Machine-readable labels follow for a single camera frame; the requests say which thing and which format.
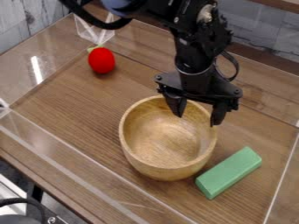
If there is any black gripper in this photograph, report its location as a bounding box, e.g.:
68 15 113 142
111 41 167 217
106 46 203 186
154 66 243 126

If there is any brown wooden bowl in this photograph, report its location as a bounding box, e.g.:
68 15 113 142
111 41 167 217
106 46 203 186
118 95 218 181

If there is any green rectangular block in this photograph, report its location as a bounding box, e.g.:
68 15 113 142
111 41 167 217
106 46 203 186
195 147 263 200

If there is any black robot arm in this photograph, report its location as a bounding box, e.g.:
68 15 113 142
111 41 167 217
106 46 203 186
59 0 243 126

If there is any red plush strawberry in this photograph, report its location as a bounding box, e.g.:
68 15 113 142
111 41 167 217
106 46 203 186
88 46 117 74

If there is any clear acrylic corner bracket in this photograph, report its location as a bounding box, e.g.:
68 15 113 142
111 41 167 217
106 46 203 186
74 15 115 46

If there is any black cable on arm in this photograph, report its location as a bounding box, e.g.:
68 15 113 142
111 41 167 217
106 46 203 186
58 0 241 83

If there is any black table leg frame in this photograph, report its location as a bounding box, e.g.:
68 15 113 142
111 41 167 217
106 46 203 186
26 183 70 224

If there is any black cable lower left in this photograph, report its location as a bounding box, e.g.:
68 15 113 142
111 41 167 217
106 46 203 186
0 197 47 224

